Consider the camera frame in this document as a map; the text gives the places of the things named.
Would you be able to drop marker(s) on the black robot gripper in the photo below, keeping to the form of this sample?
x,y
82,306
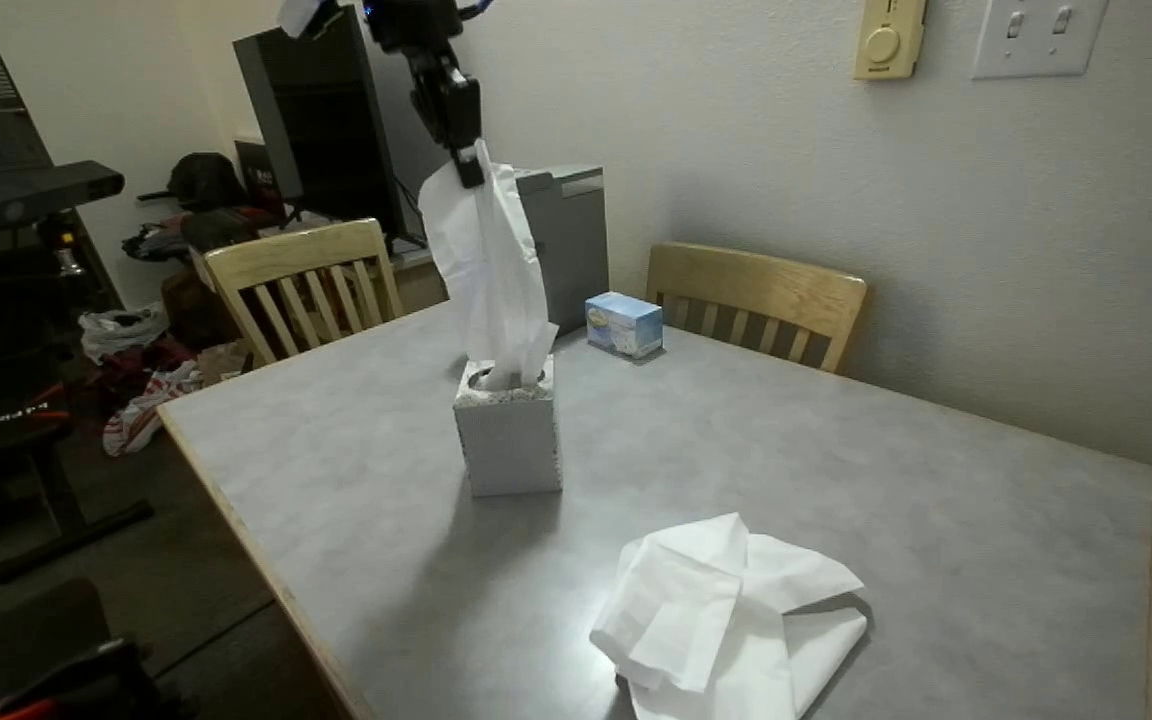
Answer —
x,y
450,107

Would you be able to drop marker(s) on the white tissue paper sheet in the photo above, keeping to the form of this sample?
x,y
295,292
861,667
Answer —
x,y
491,267

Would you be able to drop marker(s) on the grey rectangular box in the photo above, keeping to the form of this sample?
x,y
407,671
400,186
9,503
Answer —
x,y
573,243

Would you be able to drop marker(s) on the grey cube tissue box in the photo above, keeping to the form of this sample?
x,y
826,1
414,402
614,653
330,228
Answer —
x,y
505,435

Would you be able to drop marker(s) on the crumpled white tissue pile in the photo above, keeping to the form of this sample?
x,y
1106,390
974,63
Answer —
x,y
697,615

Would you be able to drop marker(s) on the tall black cabinet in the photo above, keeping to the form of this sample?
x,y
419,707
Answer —
x,y
321,127

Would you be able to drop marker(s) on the wooden slat-back chair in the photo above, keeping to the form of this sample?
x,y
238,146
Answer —
x,y
299,252
755,283

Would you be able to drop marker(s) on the small light blue carton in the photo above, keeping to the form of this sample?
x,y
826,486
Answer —
x,y
624,326

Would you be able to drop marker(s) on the black cap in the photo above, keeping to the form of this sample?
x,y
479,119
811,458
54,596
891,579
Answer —
x,y
203,176

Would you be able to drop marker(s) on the pile of clothes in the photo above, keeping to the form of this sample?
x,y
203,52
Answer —
x,y
162,390

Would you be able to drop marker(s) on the white papers stack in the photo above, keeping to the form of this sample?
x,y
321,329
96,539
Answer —
x,y
123,329

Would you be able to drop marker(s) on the black bench stand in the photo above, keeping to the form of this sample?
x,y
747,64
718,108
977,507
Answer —
x,y
30,460

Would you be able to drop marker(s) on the black and red bag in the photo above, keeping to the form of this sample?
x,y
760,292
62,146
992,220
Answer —
x,y
82,682

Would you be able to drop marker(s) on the black bar camera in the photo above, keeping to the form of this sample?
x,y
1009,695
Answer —
x,y
51,191

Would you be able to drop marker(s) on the white double light switch plate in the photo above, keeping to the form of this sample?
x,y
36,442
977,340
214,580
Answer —
x,y
1038,33

